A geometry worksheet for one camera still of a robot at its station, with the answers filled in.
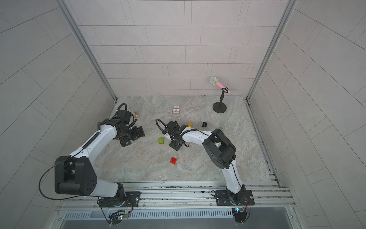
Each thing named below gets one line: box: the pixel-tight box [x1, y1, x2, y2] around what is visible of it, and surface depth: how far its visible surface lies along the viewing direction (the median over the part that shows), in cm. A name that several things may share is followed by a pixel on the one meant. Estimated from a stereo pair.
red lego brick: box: [170, 156, 177, 166], surface depth 85 cm
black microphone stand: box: [212, 87, 229, 114], surface depth 111 cm
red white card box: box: [172, 104, 181, 115], surface depth 110 cm
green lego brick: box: [158, 137, 165, 144], surface depth 91 cm
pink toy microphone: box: [209, 76, 232, 94], surface depth 95 cm
